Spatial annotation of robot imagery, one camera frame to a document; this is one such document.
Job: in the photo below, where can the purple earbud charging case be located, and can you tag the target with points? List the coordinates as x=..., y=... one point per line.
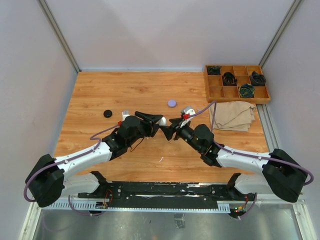
x=172, y=103

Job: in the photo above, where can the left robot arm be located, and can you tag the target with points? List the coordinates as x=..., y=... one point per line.
x=75, y=162

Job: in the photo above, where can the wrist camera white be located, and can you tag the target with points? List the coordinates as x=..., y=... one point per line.
x=187, y=114
x=125, y=114

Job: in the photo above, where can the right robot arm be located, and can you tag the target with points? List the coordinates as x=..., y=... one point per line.
x=270, y=172

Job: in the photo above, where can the black earbud charging case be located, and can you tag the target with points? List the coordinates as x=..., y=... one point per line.
x=107, y=113

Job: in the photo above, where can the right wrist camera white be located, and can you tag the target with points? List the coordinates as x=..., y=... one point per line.
x=187, y=114

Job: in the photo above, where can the rolled blue patterned tie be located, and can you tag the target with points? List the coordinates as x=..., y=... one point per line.
x=246, y=91

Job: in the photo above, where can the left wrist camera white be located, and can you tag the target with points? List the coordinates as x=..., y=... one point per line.
x=125, y=114

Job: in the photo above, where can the rolled black tie centre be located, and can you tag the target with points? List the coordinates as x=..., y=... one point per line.
x=229, y=79

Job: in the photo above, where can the beige folded cloth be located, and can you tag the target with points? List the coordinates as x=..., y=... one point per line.
x=232, y=116

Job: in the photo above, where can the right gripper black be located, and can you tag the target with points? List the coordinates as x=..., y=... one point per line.
x=169, y=131

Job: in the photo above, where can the rolled black tie right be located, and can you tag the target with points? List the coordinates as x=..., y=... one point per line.
x=257, y=79

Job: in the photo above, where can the rolled black tie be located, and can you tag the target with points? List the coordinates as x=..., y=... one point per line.
x=229, y=79
x=257, y=79

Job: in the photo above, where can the rolled dark tie top-left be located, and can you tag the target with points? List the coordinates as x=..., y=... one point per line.
x=213, y=70

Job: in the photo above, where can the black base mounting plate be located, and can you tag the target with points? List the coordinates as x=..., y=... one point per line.
x=176, y=196

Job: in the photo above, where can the white earbud charging case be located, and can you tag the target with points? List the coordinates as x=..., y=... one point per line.
x=162, y=121

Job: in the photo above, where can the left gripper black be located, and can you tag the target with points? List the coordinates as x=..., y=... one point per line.
x=151, y=129

